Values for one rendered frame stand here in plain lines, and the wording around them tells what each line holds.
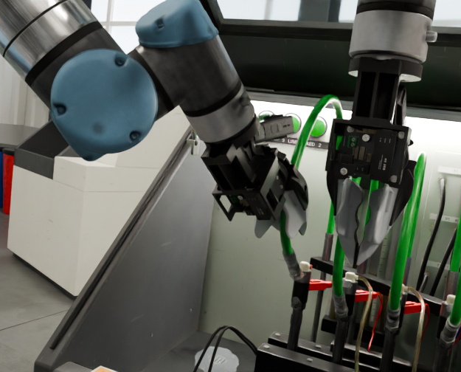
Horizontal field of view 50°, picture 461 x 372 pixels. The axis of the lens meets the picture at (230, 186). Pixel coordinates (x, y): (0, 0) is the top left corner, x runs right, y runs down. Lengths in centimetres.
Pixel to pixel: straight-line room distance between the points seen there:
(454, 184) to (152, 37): 77
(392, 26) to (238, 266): 84
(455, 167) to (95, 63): 87
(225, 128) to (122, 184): 311
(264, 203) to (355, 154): 15
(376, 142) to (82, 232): 318
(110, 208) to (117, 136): 327
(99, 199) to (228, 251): 241
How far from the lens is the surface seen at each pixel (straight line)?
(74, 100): 37
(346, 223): 55
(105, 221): 364
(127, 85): 36
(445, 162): 112
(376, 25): 51
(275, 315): 124
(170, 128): 382
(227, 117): 55
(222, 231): 124
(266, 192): 59
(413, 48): 51
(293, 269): 80
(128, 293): 98
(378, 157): 48
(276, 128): 65
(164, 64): 51
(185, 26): 51
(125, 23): 678
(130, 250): 94
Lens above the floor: 135
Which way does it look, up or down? 7 degrees down
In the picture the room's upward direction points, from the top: 7 degrees clockwise
